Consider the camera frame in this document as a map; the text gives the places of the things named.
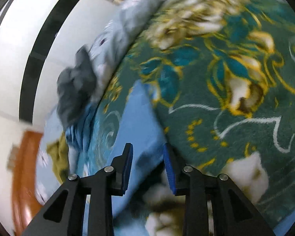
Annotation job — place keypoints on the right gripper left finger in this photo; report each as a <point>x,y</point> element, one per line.
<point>63,213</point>

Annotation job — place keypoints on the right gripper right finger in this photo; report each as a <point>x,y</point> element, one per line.
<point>233,213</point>

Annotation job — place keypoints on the blue sweatpants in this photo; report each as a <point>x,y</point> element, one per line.
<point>135,132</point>

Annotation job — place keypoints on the orange wooden headboard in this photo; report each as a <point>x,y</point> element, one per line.
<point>23,199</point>

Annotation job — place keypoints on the olive green knit garment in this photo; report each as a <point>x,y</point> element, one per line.
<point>59,153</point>

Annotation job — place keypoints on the light blue daisy duvet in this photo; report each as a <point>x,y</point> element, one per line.
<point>106,53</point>

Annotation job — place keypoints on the grey crumpled garment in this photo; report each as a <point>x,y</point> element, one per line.
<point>74,88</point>

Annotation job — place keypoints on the teal floral bed blanket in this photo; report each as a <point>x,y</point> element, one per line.
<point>221,78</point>

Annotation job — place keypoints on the white black wardrobe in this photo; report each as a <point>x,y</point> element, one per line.
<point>38,39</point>

